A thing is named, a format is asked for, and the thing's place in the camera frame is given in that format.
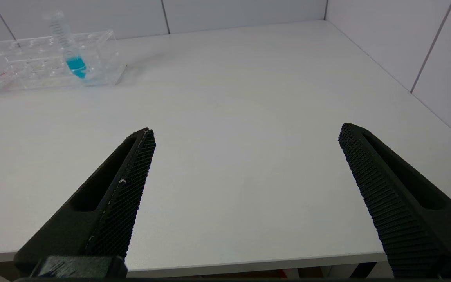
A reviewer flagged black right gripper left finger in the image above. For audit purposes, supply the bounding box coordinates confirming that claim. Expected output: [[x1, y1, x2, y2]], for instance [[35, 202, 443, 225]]
[[13, 127, 157, 271]]

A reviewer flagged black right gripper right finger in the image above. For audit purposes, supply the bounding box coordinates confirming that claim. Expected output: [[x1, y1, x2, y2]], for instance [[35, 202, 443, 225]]
[[338, 123, 451, 278]]

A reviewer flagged test tube with blue pigment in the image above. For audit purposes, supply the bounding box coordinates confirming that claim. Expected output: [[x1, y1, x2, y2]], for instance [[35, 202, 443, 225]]
[[45, 11, 88, 79]]

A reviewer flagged clear plastic test tube rack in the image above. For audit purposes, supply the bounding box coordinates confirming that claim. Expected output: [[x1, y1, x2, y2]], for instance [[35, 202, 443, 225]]
[[0, 30, 128, 96]]

